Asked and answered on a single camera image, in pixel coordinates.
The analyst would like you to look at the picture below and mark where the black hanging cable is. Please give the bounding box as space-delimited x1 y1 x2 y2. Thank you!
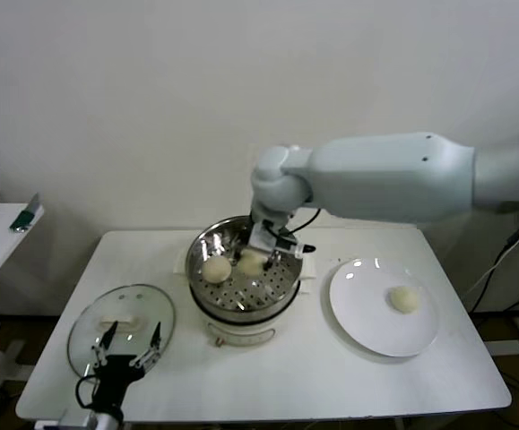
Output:
469 232 519 314

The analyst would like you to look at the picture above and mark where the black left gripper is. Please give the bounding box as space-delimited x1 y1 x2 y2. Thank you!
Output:
90 320 164 412

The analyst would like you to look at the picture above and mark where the white power cable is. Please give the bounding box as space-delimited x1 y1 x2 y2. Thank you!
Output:
460 221 519 301

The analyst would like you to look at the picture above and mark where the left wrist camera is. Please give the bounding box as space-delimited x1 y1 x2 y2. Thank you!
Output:
56 409 97 430

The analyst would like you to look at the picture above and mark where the green handled scraper tool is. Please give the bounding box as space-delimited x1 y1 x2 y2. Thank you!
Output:
8 193 45 234

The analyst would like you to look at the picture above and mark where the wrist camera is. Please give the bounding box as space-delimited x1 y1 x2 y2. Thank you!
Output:
246 221 317 260
56 409 97 430

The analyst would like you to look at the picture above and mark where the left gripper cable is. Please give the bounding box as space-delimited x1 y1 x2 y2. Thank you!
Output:
75 375 101 409

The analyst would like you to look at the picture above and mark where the round glass lid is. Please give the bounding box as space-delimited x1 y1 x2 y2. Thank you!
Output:
65 283 177 382

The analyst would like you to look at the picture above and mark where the stainless steel steamer basket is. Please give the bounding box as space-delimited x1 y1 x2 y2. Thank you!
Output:
174 216 317 322

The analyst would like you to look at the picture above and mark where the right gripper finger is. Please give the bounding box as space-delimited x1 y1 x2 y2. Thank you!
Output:
227 241 245 266
262 250 283 272

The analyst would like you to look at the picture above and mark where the white steamed baozi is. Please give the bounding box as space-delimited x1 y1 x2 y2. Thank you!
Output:
201 255 232 285
238 249 269 276
387 285 422 314

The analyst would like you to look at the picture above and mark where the white electric cooker base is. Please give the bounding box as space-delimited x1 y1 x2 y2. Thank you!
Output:
173 250 318 348

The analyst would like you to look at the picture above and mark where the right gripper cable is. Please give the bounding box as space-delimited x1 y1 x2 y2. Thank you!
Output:
285 207 323 235

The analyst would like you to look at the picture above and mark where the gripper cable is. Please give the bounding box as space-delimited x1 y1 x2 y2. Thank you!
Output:
75 375 101 409
285 207 323 235

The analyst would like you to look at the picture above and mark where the white round plate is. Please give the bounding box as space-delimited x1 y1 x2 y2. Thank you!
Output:
328 257 442 358

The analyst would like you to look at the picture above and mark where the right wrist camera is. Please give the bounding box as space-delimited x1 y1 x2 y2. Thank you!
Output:
246 221 317 260

